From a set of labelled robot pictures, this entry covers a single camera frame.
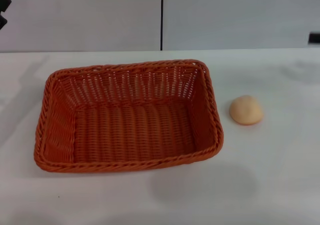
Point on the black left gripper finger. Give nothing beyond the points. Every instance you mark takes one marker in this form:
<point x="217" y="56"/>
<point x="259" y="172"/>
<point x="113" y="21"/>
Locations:
<point x="3" y="1"/>
<point x="2" y="22"/>

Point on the round pale bread bun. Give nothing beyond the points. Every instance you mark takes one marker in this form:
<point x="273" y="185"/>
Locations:
<point x="246" y="110"/>

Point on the black rectangular block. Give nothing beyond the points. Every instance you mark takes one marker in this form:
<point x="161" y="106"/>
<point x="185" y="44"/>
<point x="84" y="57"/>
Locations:
<point x="315" y="38"/>

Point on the orange woven plastic basket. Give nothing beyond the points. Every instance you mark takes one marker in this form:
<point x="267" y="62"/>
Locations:
<point x="135" y="125"/>

